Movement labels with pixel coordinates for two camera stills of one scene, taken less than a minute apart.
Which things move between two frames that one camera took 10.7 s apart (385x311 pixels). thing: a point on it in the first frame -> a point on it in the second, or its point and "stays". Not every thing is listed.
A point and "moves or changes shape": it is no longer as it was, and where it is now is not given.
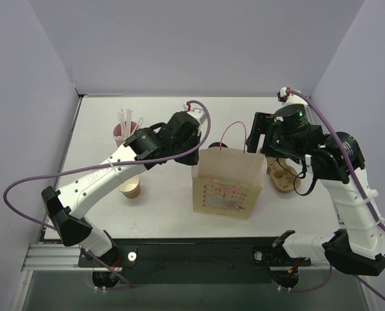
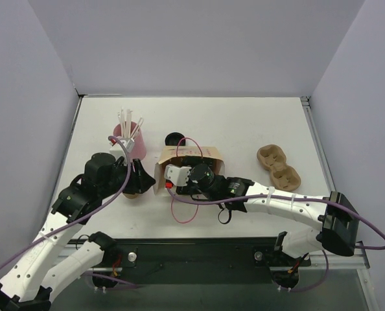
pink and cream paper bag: x=227 y=181 moves or changes shape
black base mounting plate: x=108 y=257 stays
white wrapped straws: x=127 y=127 stays
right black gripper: x=259 y=130 -> x=186 y=162
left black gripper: x=190 y=150 -> x=135 y=177
